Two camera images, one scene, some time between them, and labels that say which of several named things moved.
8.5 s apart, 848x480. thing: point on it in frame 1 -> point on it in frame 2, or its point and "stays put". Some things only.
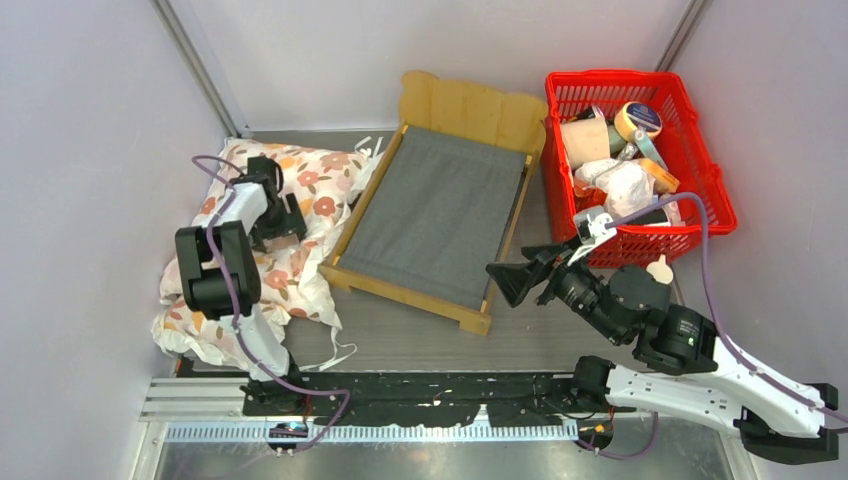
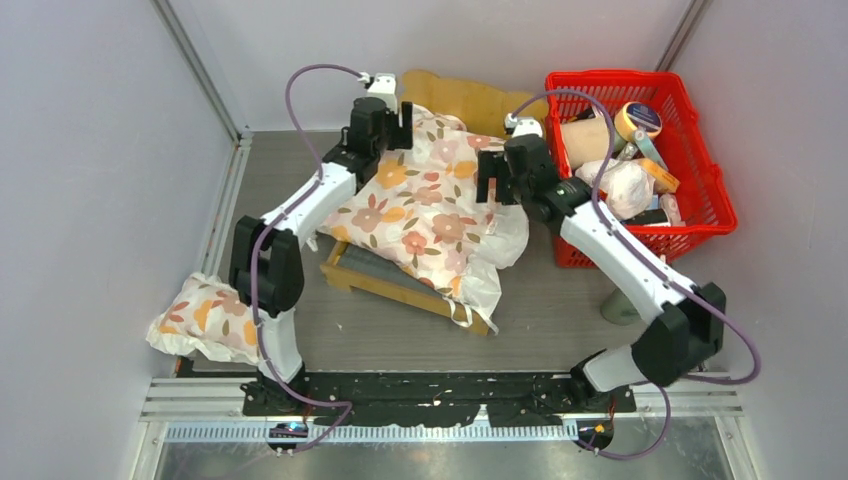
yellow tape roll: (630, 115) stays put
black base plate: (422, 398) stays put
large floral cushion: (293, 281) -> (417, 207)
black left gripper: (291, 224) -> (403, 135)
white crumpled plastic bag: (625, 185) stays put
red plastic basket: (683, 141) stays put
